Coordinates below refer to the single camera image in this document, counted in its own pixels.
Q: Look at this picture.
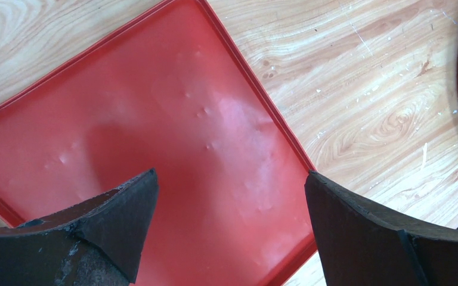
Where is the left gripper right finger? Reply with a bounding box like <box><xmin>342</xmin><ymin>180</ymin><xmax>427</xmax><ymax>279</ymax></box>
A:
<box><xmin>305</xmin><ymin>171</ymin><xmax>458</xmax><ymax>285</ymax></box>

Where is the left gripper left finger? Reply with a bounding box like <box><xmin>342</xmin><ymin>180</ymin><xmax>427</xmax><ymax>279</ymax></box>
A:
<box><xmin>0</xmin><ymin>169</ymin><xmax>159</xmax><ymax>285</ymax></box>

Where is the red box lid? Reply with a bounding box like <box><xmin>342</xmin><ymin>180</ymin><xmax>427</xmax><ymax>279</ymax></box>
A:
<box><xmin>0</xmin><ymin>1</ymin><xmax>316</xmax><ymax>285</ymax></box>

